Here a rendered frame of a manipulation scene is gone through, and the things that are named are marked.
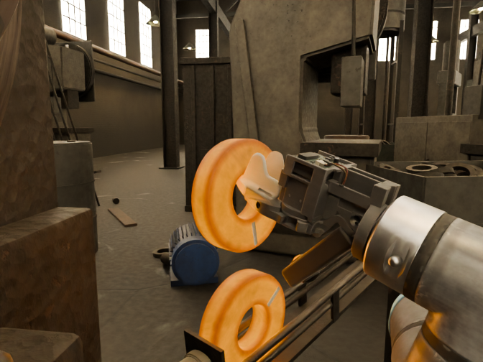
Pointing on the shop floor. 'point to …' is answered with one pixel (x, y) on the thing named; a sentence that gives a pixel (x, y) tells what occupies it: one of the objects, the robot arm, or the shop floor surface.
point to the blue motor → (192, 258)
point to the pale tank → (397, 10)
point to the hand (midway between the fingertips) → (241, 181)
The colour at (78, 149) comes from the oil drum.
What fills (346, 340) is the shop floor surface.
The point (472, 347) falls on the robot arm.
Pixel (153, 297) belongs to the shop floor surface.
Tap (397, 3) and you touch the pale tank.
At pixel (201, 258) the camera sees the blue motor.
